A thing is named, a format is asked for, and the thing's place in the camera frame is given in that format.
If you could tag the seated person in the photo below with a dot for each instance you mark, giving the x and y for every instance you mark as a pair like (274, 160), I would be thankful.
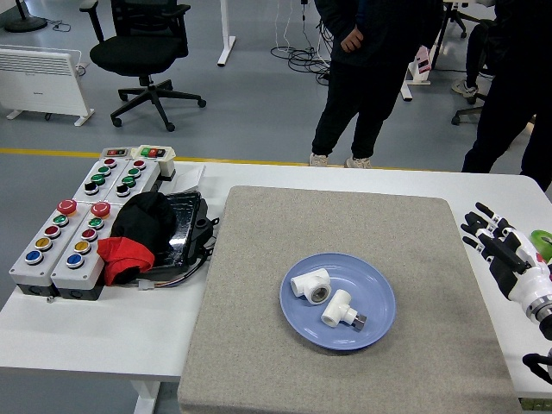
(476, 52)

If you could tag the red cloth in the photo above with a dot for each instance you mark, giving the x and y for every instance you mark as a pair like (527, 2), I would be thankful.
(125, 256)

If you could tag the small grey switch box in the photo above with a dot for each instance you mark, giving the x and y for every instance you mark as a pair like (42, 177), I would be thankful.
(117, 152)

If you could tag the black flat electronic device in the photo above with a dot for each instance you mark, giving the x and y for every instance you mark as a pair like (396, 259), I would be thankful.
(187, 228)

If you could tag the black chair base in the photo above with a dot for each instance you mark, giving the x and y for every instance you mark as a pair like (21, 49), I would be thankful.
(468, 113)

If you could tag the white paper sheet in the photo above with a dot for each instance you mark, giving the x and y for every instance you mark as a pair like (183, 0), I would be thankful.
(192, 177)

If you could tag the white desk frame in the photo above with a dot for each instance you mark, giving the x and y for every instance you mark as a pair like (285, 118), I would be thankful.
(407, 91)

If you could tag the four-button control box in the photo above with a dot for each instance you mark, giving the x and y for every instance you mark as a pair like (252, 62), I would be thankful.
(88, 172)
(144, 172)

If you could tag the black cloth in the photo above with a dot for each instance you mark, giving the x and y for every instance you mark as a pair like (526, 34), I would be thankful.
(144, 222)

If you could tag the green tape roll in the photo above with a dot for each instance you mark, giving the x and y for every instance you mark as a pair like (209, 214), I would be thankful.
(544, 236)

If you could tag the pink phone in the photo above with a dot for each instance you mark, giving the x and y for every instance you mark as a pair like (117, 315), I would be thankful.
(423, 60)

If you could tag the black office chair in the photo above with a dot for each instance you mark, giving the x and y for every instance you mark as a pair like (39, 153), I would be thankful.
(140, 47)

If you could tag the white tee pipe fitting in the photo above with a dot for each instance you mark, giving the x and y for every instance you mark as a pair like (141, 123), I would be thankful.
(306, 282)

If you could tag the black round stand base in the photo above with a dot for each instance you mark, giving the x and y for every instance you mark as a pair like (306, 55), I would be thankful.
(26, 22)

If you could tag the white desk leg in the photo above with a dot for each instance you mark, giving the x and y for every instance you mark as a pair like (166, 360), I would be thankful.
(226, 43)

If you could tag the white table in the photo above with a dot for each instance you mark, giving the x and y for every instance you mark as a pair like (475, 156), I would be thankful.
(108, 328)

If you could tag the white green-red switch box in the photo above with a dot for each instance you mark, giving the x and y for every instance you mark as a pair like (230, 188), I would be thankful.
(166, 164)

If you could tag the grey-brown mat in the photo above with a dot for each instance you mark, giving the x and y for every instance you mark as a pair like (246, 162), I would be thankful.
(323, 224)

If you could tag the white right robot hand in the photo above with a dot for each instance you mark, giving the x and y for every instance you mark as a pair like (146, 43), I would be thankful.
(524, 263)

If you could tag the white panel heater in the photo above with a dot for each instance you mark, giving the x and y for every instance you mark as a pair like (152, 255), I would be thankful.
(39, 82)

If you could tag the five-button control box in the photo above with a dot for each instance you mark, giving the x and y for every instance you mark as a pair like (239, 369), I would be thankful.
(30, 271)
(71, 276)

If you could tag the person's hand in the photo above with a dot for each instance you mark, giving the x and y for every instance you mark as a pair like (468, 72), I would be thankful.
(352, 38)

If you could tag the blue round plate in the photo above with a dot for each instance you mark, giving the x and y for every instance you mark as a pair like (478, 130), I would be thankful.
(371, 284)

